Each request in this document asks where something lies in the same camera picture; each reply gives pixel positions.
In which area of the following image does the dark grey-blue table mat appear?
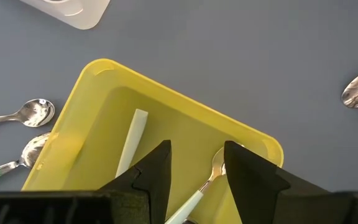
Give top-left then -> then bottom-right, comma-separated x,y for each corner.
0,0 -> 358,194

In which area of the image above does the clear plastic bin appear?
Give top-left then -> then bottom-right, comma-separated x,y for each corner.
19,0 -> 111,30

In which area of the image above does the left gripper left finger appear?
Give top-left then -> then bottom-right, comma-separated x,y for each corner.
99,139 -> 172,224

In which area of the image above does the teal handled spoon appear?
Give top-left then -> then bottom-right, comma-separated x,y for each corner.
0,131 -> 52,187

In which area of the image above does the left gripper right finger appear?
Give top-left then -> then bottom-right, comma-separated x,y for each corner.
224,141 -> 291,224

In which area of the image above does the yellow plastic bin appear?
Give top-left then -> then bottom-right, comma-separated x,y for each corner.
21,58 -> 285,224

